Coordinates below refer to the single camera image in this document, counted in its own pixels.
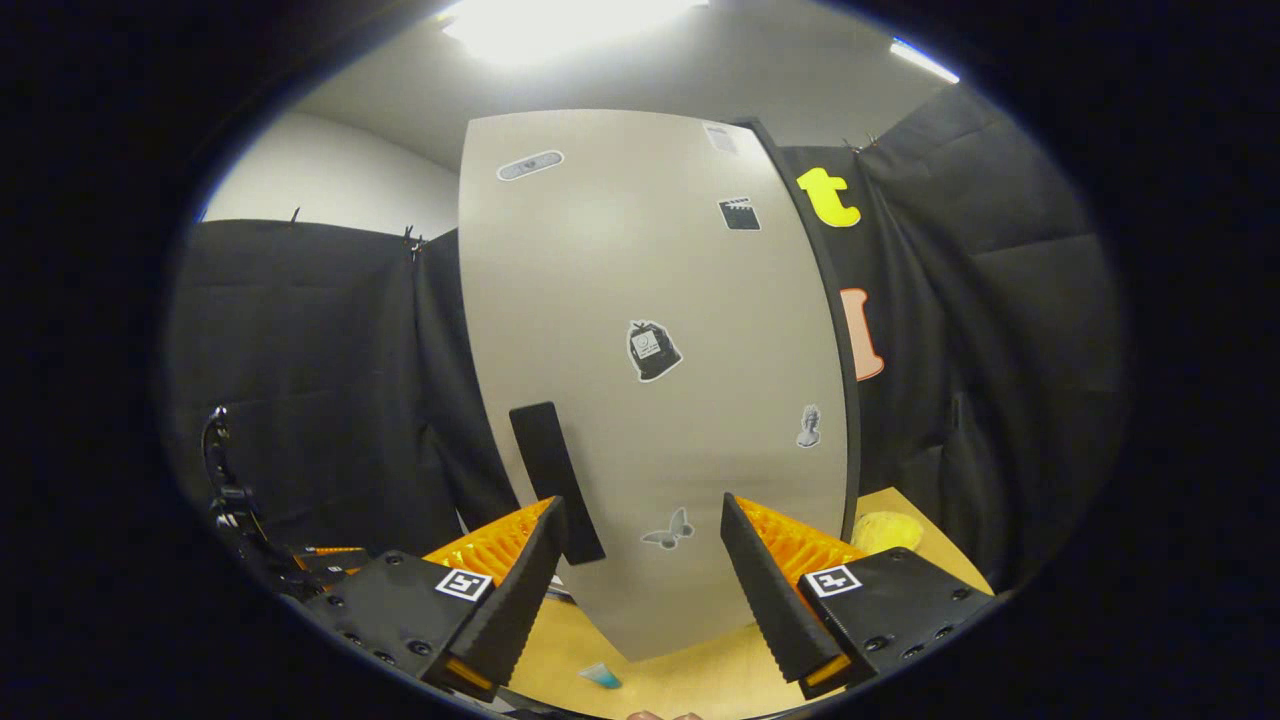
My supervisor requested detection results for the small ceiling light panel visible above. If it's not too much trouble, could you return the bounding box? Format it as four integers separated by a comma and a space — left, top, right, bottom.
890, 38, 961, 85

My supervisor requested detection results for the black door handle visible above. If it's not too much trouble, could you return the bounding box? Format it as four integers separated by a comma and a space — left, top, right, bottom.
509, 401, 607, 566

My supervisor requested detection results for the dark grey cabinet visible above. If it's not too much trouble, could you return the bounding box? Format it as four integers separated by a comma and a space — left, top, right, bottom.
735, 118, 863, 546

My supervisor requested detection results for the white cabinet door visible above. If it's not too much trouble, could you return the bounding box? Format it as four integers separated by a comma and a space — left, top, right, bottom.
458, 108, 851, 663

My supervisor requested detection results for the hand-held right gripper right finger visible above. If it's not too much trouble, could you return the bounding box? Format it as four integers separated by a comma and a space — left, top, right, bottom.
720, 492, 999, 701

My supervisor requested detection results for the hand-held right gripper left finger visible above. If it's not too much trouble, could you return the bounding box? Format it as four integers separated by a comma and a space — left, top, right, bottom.
300, 495, 569, 701

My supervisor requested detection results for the black backdrop cloth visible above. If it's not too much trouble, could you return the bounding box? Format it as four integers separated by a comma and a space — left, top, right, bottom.
165, 83, 1126, 591

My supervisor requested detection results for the large ceiling light panel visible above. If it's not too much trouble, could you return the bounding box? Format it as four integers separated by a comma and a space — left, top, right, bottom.
440, 0, 711, 67

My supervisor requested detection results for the yellow sponge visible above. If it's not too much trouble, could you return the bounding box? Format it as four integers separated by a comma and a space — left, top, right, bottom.
850, 511, 926, 557

